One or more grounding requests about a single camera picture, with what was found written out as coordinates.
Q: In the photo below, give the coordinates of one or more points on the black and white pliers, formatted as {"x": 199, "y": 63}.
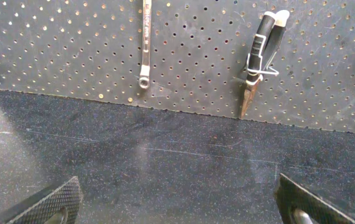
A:
{"x": 258, "y": 56}

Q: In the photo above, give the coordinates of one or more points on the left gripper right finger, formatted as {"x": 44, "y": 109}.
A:
{"x": 302, "y": 199}

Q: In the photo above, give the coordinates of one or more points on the black pegboard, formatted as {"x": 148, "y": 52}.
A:
{"x": 196, "y": 62}

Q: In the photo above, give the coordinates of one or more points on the wrench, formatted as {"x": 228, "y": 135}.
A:
{"x": 146, "y": 37}

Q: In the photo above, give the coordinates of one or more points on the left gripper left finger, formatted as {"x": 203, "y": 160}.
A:
{"x": 59, "y": 202}

